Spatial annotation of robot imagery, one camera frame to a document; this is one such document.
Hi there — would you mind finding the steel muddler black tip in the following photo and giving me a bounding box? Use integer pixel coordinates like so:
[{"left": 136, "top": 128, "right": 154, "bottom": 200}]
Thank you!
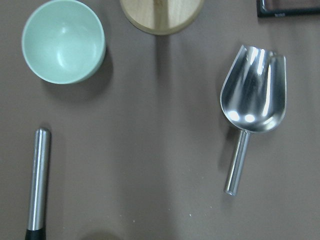
[{"left": 25, "top": 127, "right": 51, "bottom": 240}]

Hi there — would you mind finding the steel ice scoop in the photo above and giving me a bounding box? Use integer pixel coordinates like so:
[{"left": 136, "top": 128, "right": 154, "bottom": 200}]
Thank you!
[{"left": 219, "top": 45, "right": 287, "bottom": 196}]

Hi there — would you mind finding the wooden cup tree stand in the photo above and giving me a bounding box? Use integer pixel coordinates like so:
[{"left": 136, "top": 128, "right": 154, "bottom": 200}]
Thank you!
[{"left": 120, "top": 0, "right": 204, "bottom": 36}]

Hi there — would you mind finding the mint green bowl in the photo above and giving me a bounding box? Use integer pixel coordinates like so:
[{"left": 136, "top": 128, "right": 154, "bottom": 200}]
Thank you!
[{"left": 21, "top": 0, "right": 106, "bottom": 85}]

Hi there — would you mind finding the metal wine glass rack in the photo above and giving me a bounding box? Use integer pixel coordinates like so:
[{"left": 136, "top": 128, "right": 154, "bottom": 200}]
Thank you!
[{"left": 256, "top": 0, "right": 320, "bottom": 18}]

